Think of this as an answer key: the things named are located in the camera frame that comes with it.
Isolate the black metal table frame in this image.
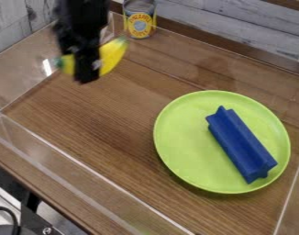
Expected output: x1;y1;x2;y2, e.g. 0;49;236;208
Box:
21;192;65;235

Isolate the yellow toy banana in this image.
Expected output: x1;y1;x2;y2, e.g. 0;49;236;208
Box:
53;36;129;76

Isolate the clear acrylic enclosure wall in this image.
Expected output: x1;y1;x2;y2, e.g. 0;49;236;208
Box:
0;21;299;235

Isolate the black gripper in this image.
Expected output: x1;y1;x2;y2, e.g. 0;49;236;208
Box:
53;0;111;84

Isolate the green plate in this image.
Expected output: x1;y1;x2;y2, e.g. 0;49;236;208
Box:
154;90;292;195

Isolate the yellow labelled tin can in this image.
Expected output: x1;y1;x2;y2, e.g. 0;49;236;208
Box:
123;0;158;39

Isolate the black cable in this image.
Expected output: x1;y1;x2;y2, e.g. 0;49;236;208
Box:
0;206;23;235

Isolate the blue star-shaped block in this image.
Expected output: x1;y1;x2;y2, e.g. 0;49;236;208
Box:
206;106;278;184

